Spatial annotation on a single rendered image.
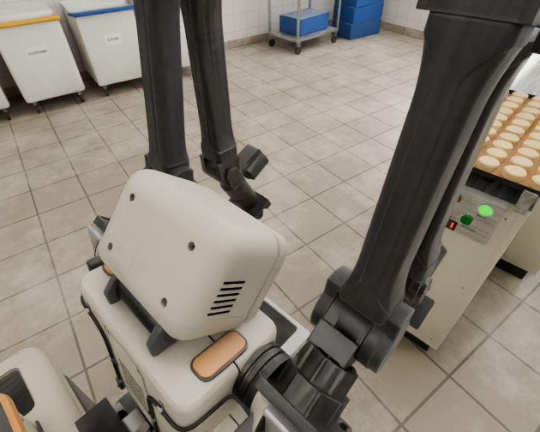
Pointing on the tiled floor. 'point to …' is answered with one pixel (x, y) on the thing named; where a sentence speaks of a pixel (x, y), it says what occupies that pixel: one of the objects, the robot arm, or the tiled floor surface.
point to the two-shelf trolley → (298, 30)
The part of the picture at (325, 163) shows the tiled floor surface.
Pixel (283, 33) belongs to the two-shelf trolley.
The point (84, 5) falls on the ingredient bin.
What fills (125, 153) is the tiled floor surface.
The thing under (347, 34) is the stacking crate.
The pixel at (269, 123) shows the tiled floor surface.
